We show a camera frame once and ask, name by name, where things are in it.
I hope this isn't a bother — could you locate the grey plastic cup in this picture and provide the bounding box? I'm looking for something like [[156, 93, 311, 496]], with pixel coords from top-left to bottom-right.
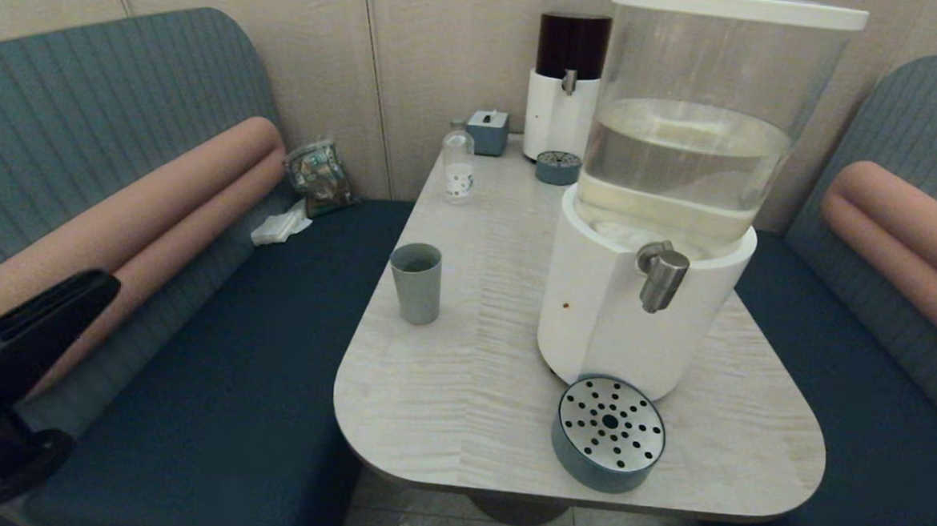
[[386, 241, 444, 327]]

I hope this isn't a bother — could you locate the steel water dispenser tap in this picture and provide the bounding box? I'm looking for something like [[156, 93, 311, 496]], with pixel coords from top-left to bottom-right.
[[633, 240, 692, 317]]

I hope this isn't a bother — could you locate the clear plastic bottle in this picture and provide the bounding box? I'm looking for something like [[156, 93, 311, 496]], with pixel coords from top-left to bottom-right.
[[440, 118, 477, 206]]

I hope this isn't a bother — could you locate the small blue perforated drip tray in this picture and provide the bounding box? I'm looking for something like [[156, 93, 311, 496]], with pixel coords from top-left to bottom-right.
[[534, 150, 583, 187]]

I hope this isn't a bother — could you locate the small blue tissue box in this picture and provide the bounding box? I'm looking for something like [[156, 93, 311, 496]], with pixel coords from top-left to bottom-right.
[[464, 108, 511, 157]]

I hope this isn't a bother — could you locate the large clear water dispenser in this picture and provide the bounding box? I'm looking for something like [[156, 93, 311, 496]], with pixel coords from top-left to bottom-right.
[[533, 0, 871, 412]]

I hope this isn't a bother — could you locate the small dark drink dispenser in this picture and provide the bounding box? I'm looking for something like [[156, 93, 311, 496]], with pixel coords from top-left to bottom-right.
[[522, 0, 615, 165]]

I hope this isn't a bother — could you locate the crinkled snack bag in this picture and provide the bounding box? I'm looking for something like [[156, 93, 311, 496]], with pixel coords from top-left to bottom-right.
[[281, 135, 361, 220]]

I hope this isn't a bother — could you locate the white crumpled tissue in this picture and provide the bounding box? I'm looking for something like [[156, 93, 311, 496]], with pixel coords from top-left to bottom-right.
[[250, 196, 315, 249]]

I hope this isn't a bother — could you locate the large blue perforated drip tray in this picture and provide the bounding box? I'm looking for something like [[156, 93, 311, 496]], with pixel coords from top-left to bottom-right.
[[548, 371, 670, 497]]

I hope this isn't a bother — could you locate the dark blue bench seat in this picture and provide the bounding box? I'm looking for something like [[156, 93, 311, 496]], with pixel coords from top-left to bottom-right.
[[699, 228, 937, 526], [22, 183, 416, 526]]

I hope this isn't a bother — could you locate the pink bench bolster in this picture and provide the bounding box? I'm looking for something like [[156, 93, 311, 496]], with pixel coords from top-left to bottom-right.
[[0, 102, 291, 410], [814, 159, 937, 360]]

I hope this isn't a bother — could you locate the grey-blue ribbed bench backrest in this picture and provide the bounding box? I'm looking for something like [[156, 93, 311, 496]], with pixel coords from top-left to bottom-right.
[[772, 47, 937, 444], [0, 0, 310, 526]]

